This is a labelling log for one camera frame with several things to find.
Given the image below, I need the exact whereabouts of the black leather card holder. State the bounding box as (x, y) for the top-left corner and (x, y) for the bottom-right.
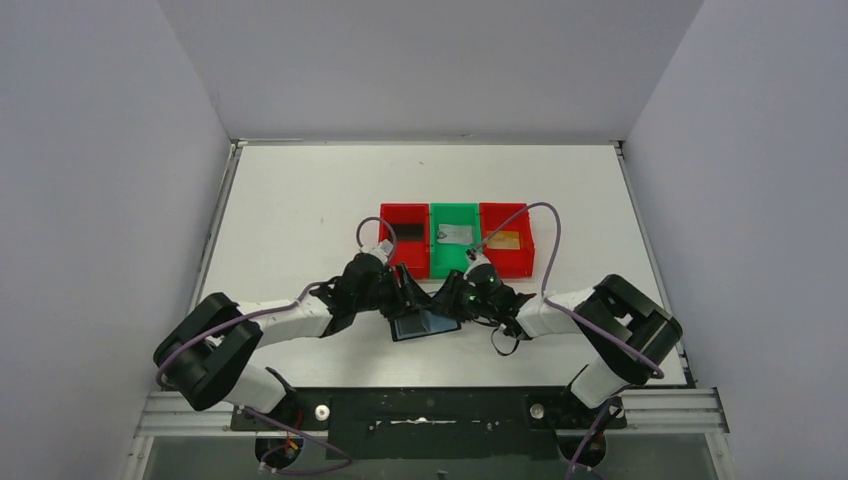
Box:
(389, 310), (461, 342)

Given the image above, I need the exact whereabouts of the red bin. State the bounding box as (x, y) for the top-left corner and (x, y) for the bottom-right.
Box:
(380, 203), (430, 279)
(479, 202), (536, 279)

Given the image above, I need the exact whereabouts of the green bin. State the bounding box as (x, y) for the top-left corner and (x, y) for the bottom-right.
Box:
(430, 203), (482, 279)

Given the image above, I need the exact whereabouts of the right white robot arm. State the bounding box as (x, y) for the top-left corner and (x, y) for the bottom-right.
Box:
(429, 264), (683, 409)

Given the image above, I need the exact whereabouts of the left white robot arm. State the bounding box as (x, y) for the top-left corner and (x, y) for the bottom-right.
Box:
(153, 252), (431, 413)

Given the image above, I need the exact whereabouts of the gold card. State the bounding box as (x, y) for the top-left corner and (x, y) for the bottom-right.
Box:
(486, 230), (522, 250)

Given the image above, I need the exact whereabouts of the black card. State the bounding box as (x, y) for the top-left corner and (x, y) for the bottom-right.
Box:
(392, 223), (426, 242)

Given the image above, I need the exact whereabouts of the silver card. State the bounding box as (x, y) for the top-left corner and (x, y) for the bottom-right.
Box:
(436, 224), (474, 245)

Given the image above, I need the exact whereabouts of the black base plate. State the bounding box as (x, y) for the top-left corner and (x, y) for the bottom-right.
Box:
(230, 386), (627, 460)

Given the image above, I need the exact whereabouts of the aluminium frame rail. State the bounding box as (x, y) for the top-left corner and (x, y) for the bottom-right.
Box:
(121, 388), (736, 479)

